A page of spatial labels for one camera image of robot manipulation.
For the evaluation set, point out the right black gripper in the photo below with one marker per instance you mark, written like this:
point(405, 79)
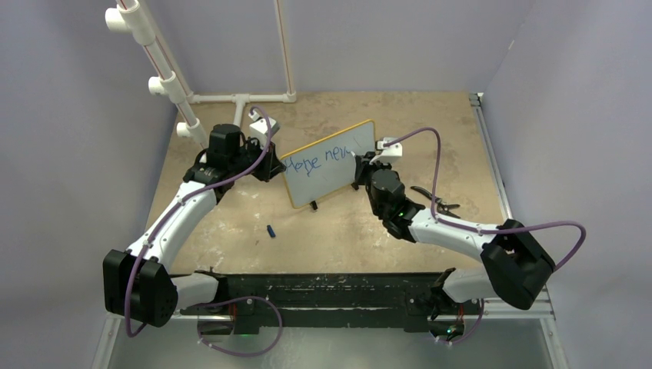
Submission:
point(366, 167)

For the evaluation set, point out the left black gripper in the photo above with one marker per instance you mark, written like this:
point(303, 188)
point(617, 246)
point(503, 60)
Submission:
point(271, 165)

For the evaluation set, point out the yellow framed whiteboard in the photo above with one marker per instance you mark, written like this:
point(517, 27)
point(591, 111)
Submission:
point(326, 165)

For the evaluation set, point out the blue marker cap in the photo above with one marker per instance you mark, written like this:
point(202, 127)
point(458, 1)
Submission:
point(271, 231)

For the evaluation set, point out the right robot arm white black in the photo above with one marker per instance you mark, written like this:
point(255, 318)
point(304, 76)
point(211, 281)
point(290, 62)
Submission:
point(514, 266)

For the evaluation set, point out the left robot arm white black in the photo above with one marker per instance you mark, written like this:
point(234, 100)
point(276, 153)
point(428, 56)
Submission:
point(137, 282)

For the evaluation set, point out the black pliers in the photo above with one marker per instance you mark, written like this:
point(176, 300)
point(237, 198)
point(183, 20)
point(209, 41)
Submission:
point(442, 207)

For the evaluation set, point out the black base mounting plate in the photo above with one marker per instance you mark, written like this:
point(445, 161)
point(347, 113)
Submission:
point(414, 301)

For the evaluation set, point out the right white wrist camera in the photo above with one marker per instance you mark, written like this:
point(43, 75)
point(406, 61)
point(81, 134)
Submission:
point(387, 152)

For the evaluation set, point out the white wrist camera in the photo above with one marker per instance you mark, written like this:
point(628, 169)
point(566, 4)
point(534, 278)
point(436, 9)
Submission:
point(259, 128)
point(387, 152)

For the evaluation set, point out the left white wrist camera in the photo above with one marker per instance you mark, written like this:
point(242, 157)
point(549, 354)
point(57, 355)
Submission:
point(259, 128)

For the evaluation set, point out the white PVC pipe frame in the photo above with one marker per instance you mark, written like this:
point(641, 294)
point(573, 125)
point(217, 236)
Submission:
point(134, 18)

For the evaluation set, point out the aluminium rail frame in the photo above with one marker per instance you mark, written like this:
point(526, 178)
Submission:
point(139, 286)

